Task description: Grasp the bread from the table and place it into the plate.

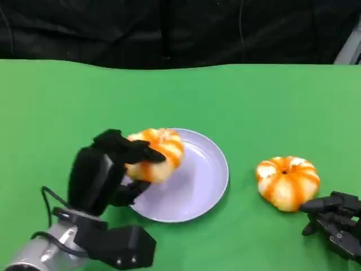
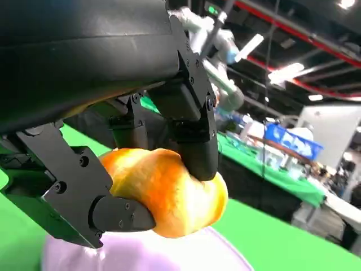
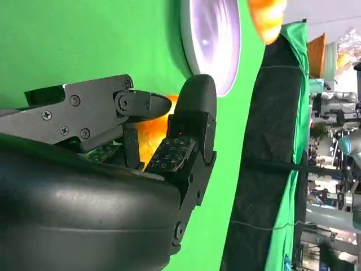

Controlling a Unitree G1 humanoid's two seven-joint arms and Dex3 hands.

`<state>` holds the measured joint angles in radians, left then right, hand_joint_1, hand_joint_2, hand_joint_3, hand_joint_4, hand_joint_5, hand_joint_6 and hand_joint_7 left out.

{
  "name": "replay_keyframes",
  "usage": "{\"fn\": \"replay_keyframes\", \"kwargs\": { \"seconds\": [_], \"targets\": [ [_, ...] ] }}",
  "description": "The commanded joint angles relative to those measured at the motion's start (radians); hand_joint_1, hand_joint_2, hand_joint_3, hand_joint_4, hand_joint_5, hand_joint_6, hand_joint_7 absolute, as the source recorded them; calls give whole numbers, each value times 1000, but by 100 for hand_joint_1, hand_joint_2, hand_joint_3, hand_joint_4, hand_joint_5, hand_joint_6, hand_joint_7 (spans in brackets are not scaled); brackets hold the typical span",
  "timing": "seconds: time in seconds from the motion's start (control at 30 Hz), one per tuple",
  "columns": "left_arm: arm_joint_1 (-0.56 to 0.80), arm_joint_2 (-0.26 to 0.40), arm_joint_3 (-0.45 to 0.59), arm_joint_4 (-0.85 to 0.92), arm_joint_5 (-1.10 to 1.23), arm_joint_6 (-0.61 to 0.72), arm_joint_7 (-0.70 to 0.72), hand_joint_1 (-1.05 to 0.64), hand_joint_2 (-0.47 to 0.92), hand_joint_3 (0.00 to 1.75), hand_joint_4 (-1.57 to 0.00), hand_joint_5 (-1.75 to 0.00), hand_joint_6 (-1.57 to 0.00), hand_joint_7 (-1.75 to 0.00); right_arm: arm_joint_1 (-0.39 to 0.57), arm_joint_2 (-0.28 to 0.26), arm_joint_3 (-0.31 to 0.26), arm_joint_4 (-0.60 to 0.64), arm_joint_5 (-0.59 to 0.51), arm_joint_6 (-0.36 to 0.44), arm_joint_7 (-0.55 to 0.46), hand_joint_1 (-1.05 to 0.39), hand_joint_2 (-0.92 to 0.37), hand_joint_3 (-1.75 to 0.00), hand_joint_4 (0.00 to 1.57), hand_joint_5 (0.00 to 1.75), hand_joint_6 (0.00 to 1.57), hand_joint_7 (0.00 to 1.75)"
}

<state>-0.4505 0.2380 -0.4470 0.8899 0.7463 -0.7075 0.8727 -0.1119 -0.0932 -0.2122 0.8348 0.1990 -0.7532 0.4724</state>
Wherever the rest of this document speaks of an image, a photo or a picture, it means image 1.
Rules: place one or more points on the orange white toy bread roll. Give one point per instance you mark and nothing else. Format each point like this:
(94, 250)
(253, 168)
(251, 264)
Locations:
(166, 146)
(287, 185)

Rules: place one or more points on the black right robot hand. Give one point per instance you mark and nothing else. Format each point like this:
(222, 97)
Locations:
(341, 221)

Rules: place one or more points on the black backdrop curtain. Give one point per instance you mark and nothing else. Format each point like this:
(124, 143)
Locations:
(112, 31)

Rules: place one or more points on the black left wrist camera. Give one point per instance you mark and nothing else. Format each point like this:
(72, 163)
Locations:
(124, 244)

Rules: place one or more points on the green table cloth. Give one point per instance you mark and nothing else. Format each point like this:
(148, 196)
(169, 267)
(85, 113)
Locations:
(180, 98)

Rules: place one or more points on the lilac plate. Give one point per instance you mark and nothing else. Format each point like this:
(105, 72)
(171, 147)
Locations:
(197, 183)

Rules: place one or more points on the grey metal frame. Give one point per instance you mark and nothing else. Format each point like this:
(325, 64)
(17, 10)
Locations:
(351, 48)

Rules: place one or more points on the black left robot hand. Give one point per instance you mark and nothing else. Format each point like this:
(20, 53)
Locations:
(90, 178)

